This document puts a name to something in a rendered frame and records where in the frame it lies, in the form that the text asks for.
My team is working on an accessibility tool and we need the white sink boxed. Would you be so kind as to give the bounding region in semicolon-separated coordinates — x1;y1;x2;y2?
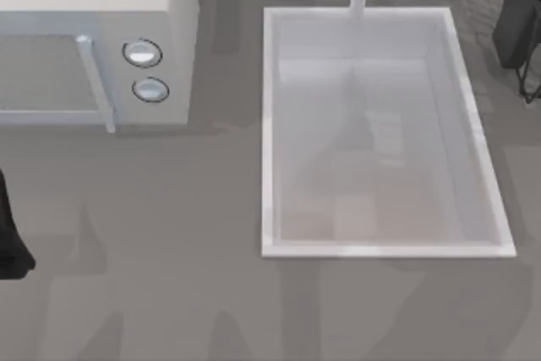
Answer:
260;6;517;259

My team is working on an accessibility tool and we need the small round microwave knob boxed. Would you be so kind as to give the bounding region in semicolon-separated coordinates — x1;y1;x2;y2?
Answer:
131;76;171;104

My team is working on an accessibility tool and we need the pale microwave oven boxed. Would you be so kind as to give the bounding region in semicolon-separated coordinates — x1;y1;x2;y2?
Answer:
0;0;200;134

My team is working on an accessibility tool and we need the large round microwave knob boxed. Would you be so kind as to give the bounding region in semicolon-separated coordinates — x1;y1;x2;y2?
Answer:
121;37;164;69

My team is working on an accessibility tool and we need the microwave oven door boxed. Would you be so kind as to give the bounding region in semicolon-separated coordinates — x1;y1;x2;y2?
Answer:
0;34;107;126

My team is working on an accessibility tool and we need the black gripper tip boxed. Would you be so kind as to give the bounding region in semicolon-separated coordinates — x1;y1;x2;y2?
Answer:
0;168;36;282

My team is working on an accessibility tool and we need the microwave door handle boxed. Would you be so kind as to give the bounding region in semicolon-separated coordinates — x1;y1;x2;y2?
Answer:
75;34;117;134

